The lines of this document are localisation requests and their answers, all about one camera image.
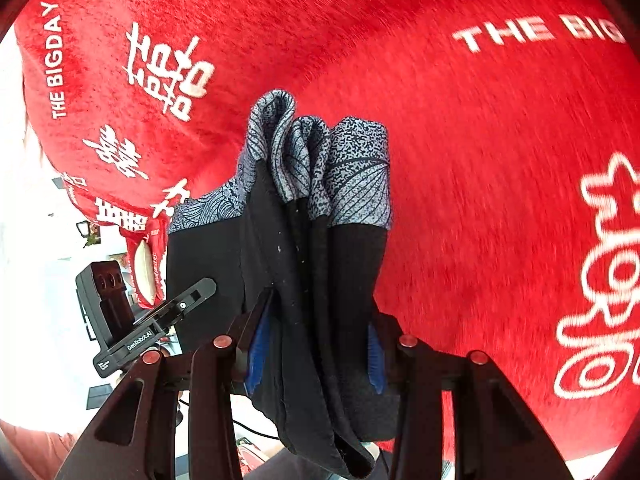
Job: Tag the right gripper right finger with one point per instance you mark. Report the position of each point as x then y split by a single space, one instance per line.
496 434

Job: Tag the red blanket with white characters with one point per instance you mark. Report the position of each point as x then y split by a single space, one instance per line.
513 136

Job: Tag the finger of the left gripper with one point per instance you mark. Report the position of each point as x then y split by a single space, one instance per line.
173 311

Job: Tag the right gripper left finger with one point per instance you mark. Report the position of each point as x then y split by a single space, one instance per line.
133 435

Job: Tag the black pants with blue trim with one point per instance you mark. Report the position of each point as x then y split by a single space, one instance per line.
300 231

